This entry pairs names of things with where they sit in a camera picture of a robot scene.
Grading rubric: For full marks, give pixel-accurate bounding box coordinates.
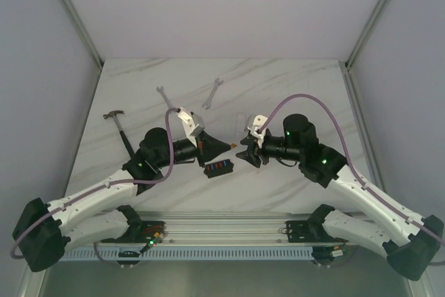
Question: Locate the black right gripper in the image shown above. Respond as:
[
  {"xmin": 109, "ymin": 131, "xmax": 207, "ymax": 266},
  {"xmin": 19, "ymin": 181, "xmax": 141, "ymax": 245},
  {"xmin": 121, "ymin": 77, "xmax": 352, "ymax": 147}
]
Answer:
[{"xmin": 235, "ymin": 130, "xmax": 303, "ymax": 168}]

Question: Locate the black fuse box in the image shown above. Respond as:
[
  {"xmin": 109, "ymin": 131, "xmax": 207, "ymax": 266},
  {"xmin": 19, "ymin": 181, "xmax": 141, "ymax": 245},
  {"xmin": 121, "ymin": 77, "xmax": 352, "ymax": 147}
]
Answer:
[{"xmin": 204, "ymin": 159, "xmax": 234, "ymax": 179}]

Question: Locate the clear fuse box cover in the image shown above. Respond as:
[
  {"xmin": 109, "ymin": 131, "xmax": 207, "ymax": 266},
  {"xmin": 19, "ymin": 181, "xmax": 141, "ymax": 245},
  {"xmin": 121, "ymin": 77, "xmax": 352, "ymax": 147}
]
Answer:
[{"xmin": 235, "ymin": 113, "xmax": 245, "ymax": 136}]

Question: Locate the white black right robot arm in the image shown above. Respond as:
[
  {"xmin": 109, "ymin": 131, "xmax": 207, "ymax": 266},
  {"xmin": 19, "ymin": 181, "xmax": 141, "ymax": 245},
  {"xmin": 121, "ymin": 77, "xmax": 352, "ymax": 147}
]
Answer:
[{"xmin": 237, "ymin": 114, "xmax": 444, "ymax": 281}]

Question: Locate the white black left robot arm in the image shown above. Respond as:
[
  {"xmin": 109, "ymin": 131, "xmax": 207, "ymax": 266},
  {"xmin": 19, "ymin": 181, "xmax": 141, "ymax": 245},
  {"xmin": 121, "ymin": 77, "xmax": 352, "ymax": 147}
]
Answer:
[{"xmin": 13, "ymin": 127, "xmax": 231, "ymax": 272}]

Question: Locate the silver open-end wrench right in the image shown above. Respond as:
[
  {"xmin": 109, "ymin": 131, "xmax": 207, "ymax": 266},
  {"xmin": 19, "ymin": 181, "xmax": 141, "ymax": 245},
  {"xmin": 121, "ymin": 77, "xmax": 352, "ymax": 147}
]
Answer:
[{"xmin": 202, "ymin": 78, "xmax": 224, "ymax": 109}]

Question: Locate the silver open-end wrench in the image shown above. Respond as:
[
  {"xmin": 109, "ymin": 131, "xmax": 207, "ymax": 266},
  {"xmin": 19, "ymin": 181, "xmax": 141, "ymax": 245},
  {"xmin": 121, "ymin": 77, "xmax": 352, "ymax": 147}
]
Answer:
[
  {"xmin": 202, "ymin": 78, "xmax": 224, "ymax": 109},
  {"xmin": 156, "ymin": 86, "xmax": 176, "ymax": 109}
]

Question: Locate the silver open-end wrench left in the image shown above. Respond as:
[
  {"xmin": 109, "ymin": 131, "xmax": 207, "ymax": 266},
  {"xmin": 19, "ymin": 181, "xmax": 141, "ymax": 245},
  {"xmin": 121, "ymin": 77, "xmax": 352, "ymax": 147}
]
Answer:
[{"xmin": 156, "ymin": 86, "xmax": 176, "ymax": 109}]

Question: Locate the small claw hammer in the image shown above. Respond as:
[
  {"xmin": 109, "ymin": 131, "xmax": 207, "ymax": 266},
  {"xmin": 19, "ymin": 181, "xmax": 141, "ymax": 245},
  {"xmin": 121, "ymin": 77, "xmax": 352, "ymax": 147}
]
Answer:
[{"xmin": 103, "ymin": 110, "xmax": 135, "ymax": 158}]

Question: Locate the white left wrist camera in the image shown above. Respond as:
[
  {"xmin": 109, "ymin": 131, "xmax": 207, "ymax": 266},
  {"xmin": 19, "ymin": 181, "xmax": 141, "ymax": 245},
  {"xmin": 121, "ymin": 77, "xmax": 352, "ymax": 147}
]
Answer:
[{"xmin": 177, "ymin": 107, "xmax": 205, "ymax": 147}]

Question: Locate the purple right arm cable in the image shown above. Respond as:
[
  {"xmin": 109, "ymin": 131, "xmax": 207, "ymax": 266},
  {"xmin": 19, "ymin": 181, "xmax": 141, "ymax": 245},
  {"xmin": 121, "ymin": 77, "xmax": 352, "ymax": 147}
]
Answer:
[{"xmin": 257, "ymin": 93, "xmax": 445, "ymax": 270}]

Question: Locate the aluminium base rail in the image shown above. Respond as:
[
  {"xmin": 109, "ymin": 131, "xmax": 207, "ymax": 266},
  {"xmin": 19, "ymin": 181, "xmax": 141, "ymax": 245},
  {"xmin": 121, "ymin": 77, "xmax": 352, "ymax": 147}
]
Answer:
[{"xmin": 79, "ymin": 206, "xmax": 369, "ymax": 246}]

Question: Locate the slotted grey cable duct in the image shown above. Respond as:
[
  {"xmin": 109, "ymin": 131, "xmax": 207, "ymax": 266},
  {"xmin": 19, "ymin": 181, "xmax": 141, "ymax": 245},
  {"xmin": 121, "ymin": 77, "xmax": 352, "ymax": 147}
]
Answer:
[{"xmin": 62, "ymin": 246, "xmax": 314, "ymax": 262}]

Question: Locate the aluminium frame rail right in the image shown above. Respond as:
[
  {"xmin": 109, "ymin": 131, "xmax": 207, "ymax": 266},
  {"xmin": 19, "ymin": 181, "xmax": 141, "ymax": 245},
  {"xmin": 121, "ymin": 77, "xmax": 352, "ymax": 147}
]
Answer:
[{"xmin": 345, "ymin": 0, "xmax": 391, "ymax": 71}]

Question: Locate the aluminium frame post left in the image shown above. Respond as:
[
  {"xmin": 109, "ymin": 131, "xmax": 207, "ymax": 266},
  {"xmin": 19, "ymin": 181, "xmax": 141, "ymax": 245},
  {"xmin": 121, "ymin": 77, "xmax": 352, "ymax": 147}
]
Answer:
[{"xmin": 60, "ymin": 0, "xmax": 104, "ymax": 70}]

